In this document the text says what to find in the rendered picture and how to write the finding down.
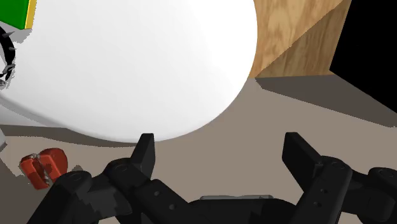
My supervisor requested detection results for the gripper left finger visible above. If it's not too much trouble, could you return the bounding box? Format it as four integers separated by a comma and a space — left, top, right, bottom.
26, 132, 191, 224

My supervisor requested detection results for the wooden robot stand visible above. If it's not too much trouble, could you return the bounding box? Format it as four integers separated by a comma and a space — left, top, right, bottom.
249, 0, 353, 79

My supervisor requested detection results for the green box with yellow edge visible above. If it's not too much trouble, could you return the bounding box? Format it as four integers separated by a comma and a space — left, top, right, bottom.
0, 0, 38, 31

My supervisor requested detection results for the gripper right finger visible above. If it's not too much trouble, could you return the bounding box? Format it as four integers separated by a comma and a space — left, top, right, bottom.
281, 131, 397, 224

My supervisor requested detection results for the black spiked band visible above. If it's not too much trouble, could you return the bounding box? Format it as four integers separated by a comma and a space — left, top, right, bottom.
0, 25, 17, 87

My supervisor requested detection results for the red clamp-shaped object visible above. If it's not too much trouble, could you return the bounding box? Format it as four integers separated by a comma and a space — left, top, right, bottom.
19, 147, 69, 190

